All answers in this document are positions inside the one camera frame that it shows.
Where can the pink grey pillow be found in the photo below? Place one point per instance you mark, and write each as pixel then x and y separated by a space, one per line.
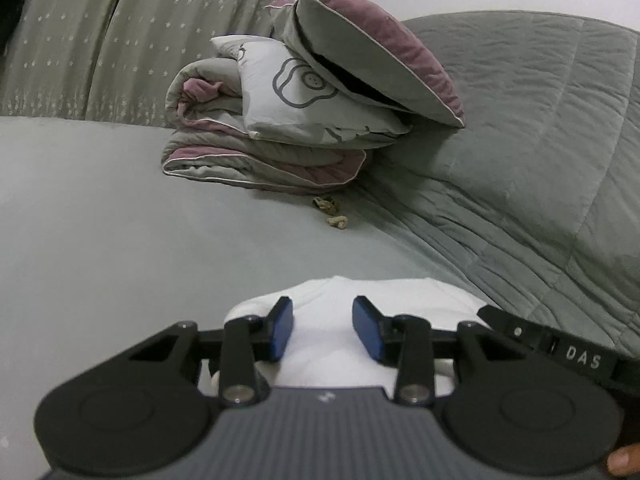
pixel 370 35

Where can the grey star-print curtain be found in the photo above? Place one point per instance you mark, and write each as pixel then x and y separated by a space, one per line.
pixel 100 35

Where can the white printed pillow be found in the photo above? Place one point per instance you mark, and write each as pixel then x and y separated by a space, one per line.
pixel 280 100

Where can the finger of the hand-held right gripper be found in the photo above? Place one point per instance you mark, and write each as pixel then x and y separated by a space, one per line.
pixel 580 355

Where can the white long-sleeved bear shirt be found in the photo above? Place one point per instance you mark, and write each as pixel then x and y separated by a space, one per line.
pixel 325 320

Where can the folded pink grey quilt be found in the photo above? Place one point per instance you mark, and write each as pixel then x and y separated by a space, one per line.
pixel 225 160

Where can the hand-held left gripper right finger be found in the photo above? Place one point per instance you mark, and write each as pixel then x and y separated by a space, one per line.
pixel 367 332

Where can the person's right hand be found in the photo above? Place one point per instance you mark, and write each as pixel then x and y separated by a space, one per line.
pixel 625 462

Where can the grey bed sheet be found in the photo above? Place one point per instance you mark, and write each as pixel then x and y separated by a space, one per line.
pixel 125 235

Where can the grey quilted bedspread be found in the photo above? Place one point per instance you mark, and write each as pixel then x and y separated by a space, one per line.
pixel 525 160

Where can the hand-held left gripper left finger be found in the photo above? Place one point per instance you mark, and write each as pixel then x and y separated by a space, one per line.
pixel 281 330

